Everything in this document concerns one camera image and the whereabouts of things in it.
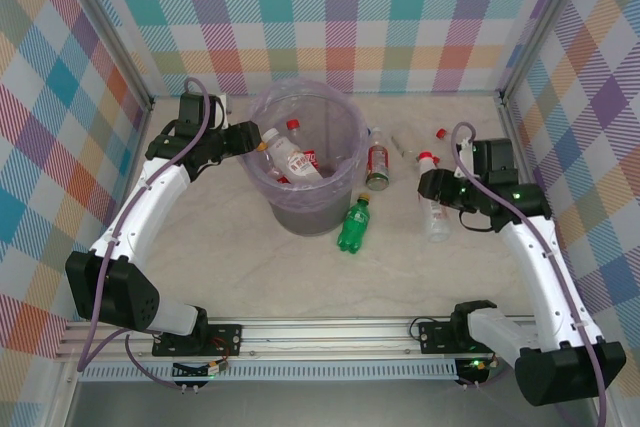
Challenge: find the clear bottle red cap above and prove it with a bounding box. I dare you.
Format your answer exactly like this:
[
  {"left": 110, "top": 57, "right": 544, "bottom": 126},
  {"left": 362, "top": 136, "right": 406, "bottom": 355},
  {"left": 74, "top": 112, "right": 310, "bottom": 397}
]
[{"left": 417, "top": 149, "right": 454, "bottom": 244}]

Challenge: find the green Sprite plastic bottle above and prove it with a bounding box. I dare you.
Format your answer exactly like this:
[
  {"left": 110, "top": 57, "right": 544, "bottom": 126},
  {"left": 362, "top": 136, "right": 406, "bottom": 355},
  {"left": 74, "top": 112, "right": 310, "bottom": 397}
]
[{"left": 337, "top": 191, "right": 374, "bottom": 255}]

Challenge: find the grey round waste bin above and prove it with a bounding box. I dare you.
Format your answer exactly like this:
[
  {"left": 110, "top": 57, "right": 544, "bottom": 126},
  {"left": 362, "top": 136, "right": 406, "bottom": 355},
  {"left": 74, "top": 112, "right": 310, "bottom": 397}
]
[{"left": 242, "top": 77, "right": 370, "bottom": 237}]

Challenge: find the right black connector board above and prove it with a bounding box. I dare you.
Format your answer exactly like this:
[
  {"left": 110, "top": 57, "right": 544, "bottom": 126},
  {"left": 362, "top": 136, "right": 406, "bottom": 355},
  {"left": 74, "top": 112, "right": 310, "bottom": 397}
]
[{"left": 453, "top": 356, "right": 504, "bottom": 391}]

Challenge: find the black connector board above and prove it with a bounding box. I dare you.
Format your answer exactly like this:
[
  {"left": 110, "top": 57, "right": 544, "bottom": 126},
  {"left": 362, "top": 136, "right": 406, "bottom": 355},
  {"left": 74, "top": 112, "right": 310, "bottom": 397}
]
[
  {"left": 171, "top": 359, "right": 231, "bottom": 394},
  {"left": 453, "top": 356, "right": 504, "bottom": 391}
]

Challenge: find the left black connector board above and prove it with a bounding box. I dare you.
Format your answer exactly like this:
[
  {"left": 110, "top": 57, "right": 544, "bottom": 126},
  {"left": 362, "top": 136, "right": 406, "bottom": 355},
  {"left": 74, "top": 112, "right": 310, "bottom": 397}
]
[{"left": 171, "top": 359, "right": 231, "bottom": 394}]

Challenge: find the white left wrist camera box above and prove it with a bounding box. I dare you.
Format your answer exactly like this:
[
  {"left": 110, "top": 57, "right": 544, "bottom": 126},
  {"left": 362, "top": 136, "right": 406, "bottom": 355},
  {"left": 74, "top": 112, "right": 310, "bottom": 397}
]
[{"left": 217, "top": 93, "right": 235, "bottom": 129}]

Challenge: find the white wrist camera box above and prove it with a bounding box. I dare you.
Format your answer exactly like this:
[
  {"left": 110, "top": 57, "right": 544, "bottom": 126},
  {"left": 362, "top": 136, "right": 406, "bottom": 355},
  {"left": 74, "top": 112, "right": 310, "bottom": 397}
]
[
  {"left": 217, "top": 93, "right": 235, "bottom": 129},
  {"left": 457, "top": 138, "right": 475, "bottom": 181}
]

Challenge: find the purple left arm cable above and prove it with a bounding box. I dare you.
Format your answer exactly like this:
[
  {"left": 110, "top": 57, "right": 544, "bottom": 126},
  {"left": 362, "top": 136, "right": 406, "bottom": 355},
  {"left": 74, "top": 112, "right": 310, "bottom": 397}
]
[{"left": 76, "top": 77, "right": 221, "bottom": 391}]

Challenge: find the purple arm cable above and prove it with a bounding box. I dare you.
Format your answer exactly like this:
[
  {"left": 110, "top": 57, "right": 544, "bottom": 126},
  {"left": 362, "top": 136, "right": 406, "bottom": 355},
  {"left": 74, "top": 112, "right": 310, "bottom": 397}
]
[
  {"left": 76, "top": 77, "right": 221, "bottom": 391},
  {"left": 451, "top": 121, "right": 611, "bottom": 427}
]

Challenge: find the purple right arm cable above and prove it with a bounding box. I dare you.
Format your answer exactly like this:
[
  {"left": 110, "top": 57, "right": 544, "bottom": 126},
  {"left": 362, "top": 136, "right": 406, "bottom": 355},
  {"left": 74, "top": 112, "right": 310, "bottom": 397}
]
[{"left": 451, "top": 121, "right": 611, "bottom": 427}]

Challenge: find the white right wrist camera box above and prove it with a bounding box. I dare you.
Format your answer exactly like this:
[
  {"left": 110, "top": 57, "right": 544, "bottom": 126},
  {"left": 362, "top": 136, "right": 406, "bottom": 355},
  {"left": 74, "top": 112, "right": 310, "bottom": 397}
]
[{"left": 457, "top": 138, "right": 475, "bottom": 181}]

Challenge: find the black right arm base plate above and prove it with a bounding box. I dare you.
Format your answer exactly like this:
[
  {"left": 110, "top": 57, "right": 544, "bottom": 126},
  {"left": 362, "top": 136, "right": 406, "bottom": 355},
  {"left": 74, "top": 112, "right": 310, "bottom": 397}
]
[{"left": 416, "top": 320, "right": 474, "bottom": 356}]

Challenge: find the aluminium frame post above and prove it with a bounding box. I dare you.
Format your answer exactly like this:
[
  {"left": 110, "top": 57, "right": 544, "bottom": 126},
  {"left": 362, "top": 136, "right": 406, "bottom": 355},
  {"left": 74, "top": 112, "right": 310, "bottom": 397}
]
[
  {"left": 58, "top": 0, "right": 155, "bottom": 109},
  {"left": 498, "top": 0, "right": 596, "bottom": 103}
]

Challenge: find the aluminium mounting rail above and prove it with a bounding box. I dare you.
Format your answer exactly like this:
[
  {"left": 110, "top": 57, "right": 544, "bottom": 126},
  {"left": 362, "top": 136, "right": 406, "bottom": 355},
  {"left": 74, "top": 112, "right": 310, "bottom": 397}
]
[{"left": 53, "top": 315, "right": 609, "bottom": 364}]

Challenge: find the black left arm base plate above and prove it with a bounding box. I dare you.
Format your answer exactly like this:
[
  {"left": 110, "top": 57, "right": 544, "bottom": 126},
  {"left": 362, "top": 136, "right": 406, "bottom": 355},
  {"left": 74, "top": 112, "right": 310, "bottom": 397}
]
[{"left": 151, "top": 322, "right": 245, "bottom": 359}]

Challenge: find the white slotted cable duct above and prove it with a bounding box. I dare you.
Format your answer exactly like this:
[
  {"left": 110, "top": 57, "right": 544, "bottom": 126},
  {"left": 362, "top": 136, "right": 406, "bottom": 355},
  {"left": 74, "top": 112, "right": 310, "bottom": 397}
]
[{"left": 78, "top": 364, "right": 460, "bottom": 383}]

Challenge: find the aluminium frame leg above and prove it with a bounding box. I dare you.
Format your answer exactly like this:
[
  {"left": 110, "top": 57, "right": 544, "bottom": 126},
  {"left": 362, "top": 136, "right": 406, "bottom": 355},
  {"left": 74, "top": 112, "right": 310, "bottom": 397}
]
[{"left": 47, "top": 361, "right": 84, "bottom": 427}]

